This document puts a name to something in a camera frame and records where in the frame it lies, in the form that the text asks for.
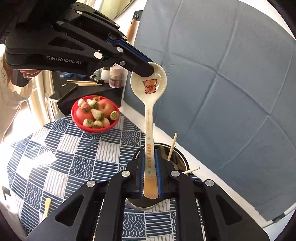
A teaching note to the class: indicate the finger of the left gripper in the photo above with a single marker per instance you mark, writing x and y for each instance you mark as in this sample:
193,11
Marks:
111,30
104,57

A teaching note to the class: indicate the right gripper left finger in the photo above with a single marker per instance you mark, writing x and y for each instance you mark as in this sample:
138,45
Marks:
96,210

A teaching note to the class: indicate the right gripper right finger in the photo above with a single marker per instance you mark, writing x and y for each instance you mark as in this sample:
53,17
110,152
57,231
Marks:
205,212

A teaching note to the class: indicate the cream cartoon ceramic spoon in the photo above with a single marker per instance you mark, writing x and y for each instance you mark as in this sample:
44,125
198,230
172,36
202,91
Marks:
47,206

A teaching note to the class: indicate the cream capybara ceramic spoon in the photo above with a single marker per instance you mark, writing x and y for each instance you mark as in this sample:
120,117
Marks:
149,90

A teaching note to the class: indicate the operator hand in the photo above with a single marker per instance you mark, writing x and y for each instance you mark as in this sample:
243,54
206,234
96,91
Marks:
30,73

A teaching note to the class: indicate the black side shelf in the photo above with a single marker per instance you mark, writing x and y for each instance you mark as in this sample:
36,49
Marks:
114,94

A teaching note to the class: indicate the wooden chopstick leaning in cup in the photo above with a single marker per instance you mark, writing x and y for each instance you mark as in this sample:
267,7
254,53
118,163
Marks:
191,170

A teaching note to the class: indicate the small pink jar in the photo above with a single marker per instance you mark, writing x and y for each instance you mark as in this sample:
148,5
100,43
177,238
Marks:
115,80

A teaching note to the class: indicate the black utensil holder cup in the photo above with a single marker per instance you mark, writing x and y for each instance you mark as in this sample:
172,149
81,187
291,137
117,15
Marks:
177,162

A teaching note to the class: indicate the red apple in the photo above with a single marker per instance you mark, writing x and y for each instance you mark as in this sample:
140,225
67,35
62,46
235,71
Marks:
106,107

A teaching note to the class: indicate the wooden chopstick upright in cup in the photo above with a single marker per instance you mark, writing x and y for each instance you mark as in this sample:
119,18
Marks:
172,146

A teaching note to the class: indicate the blue white patterned tablecloth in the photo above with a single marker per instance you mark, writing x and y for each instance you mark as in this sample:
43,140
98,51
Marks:
59,158

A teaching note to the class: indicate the red fruit bowl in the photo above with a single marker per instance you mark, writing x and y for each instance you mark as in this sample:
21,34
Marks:
89,119

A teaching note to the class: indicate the grey-blue backdrop cloth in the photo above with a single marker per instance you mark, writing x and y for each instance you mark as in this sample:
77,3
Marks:
230,93

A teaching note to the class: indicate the wooden handled hanging tool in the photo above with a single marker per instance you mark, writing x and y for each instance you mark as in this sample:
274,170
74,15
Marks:
131,30

